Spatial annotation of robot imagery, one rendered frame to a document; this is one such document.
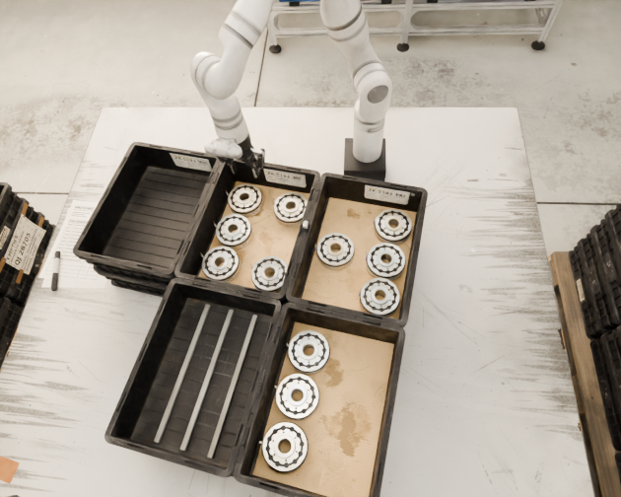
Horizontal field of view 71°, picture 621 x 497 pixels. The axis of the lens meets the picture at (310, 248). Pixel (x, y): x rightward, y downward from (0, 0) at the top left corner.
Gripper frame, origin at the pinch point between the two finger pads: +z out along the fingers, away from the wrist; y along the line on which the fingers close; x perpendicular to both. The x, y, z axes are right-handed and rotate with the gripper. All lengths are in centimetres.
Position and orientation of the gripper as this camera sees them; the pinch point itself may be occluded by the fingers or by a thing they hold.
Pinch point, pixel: (244, 170)
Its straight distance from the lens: 120.4
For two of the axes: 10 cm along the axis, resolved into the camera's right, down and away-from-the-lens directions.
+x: -2.6, 8.6, -4.3
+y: -9.6, -2.0, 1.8
